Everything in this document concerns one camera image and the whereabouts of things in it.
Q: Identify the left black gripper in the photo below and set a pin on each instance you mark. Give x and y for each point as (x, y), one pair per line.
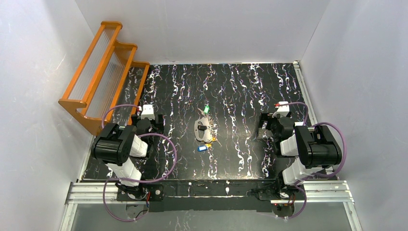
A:
(157, 122)

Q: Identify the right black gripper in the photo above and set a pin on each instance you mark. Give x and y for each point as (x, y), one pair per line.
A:
(264, 122)

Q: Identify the blue key tag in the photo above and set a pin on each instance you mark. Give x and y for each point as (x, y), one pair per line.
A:
(202, 148)

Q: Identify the yellow key tag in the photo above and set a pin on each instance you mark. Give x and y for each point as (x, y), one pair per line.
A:
(211, 142)

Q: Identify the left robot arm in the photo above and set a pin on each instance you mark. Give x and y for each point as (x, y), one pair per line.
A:
(115, 146)

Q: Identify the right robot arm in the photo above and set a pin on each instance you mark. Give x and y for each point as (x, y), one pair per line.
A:
(313, 149)

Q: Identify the orange wooden rack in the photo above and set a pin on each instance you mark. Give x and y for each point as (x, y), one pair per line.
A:
(99, 80)

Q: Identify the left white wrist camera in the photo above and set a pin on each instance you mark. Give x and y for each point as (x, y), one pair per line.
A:
(146, 112)

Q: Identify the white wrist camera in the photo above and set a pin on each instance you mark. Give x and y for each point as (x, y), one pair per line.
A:
(282, 110)
(146, 112)

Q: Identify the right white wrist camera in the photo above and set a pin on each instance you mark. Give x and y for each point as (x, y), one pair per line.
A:
(282, 110)

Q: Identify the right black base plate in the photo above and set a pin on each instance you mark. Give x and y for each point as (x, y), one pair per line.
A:
(266, 191)

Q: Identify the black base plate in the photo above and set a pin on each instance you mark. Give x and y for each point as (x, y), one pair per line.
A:
(143, 192)
(266, 191)

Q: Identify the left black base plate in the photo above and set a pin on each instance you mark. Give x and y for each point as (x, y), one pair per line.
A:
(143, 192)

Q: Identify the aluminium frame rail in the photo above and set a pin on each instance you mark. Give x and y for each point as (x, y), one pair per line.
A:
(213, 189)

